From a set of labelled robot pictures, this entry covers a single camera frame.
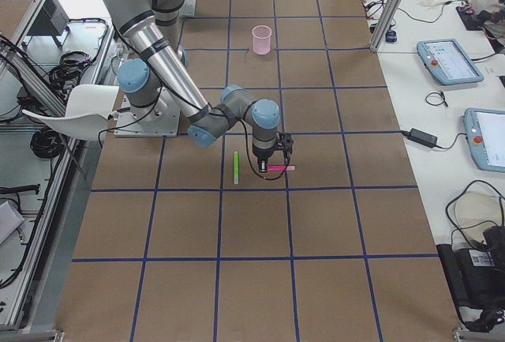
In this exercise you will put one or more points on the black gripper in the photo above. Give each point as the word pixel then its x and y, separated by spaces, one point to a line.
pixel 262 157

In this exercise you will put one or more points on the pink marker pen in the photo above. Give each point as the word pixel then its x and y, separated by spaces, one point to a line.
pixel 279 168

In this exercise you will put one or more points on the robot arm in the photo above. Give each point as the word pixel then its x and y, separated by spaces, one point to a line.
pixel 151 28

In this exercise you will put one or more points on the pink mesh cup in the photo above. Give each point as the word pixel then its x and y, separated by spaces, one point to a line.
pixel 261 41

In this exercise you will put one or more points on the green marker pen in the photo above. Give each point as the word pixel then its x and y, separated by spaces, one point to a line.
pixel 236 168

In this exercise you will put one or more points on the black power adapter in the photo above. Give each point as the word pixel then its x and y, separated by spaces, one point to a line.
pixel 420 137

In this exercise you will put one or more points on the far blue teach pendant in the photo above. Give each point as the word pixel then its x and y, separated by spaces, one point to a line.
pixel 447 62

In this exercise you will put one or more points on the blue teach pendant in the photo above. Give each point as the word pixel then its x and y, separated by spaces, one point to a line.
pixel 485 133
pixel 447 62

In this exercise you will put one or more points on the near blue teach pendant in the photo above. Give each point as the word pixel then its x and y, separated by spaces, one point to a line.
pixel 485 133

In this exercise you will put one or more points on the black box device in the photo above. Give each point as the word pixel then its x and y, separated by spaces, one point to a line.
pixel 475 277

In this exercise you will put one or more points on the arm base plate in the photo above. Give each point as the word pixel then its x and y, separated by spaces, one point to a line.
pixel 188 9
pixel 160 119

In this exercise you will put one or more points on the aluminium frame post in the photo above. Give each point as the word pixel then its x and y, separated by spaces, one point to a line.
pixel 383 24

